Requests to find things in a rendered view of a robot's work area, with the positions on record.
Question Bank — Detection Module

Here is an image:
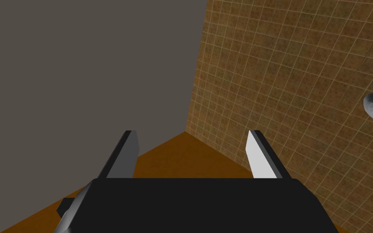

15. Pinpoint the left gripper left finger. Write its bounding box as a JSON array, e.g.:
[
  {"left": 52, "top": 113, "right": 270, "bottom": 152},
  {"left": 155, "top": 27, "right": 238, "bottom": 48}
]
[{"left": 97, "top": 130, "right": 140, "bottom": 179}]

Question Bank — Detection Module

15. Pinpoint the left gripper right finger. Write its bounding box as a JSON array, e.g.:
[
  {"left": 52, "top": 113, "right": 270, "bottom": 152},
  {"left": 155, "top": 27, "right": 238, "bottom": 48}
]
[{"left": 245, "top": 129, "right": 292, "bottom": 179}]

